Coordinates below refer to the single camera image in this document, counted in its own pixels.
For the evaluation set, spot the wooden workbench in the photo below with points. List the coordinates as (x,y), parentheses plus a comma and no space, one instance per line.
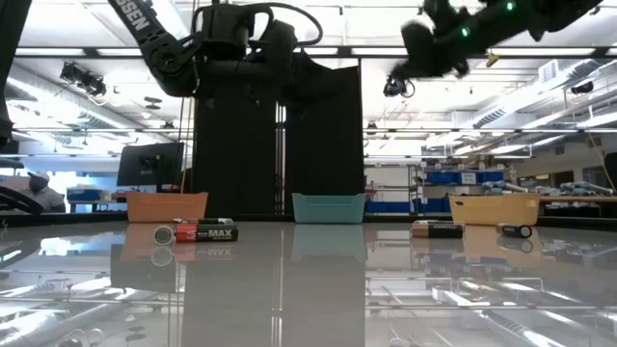
(578,198)

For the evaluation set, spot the black computer monitor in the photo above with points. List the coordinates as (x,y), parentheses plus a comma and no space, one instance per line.
(149,164)

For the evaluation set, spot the person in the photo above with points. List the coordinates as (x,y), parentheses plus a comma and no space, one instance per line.
(43,197)

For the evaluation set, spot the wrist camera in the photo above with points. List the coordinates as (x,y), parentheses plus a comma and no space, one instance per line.
(226,29)
(394,88)

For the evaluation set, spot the black aluminium table frame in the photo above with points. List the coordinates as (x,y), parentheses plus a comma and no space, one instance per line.
(260,218)

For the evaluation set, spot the black ceiling track light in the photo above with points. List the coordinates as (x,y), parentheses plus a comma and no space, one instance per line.
(84,79)

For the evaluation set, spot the yellow plastic bin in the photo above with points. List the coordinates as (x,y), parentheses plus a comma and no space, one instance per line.
(494,209)

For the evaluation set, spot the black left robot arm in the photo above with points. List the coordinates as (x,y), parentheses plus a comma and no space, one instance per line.
(164,58)

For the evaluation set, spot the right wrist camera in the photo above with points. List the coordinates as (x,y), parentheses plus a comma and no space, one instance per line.
(394,88)

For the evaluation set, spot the orange plastic bin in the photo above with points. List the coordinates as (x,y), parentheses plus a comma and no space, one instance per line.
(166,207)

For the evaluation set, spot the black partition panel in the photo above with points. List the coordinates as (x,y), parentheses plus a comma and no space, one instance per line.
(236,154)
(328,144)

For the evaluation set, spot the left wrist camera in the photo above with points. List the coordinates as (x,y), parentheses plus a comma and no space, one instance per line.
(226,29)

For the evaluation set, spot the small red and black battery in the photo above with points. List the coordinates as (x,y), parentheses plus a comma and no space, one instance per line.
(185,221)

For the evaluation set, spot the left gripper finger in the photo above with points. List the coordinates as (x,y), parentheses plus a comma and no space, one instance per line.
(313,61)

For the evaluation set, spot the red and black MAX battery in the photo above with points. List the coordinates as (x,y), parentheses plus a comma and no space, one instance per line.
(207,234)

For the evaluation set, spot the copper and black Duracell battery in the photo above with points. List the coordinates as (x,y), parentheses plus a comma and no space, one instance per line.
(436,230)

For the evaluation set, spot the blue storage bin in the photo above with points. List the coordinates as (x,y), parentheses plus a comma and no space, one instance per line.
(439,178)
(84,195)
(490,177)
(431,206)
(388,207)

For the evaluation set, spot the teal plastic bin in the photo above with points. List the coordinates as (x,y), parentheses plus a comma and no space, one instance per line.
(328,212)

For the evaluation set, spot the small black and silver battery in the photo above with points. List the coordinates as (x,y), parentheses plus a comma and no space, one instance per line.
(222,221)

